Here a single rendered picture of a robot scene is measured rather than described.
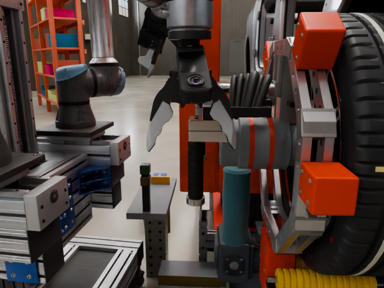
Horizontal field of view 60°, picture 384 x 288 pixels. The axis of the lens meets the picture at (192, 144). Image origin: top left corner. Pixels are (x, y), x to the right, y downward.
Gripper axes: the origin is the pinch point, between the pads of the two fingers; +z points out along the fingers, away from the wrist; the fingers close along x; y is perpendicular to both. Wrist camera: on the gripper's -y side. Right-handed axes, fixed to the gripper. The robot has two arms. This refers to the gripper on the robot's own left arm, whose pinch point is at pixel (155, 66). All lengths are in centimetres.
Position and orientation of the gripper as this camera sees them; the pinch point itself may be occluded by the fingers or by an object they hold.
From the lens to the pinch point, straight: 121.7
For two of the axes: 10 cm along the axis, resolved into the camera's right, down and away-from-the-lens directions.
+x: -1.7, 7.2, -6.7
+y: -9.4, -3.2, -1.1
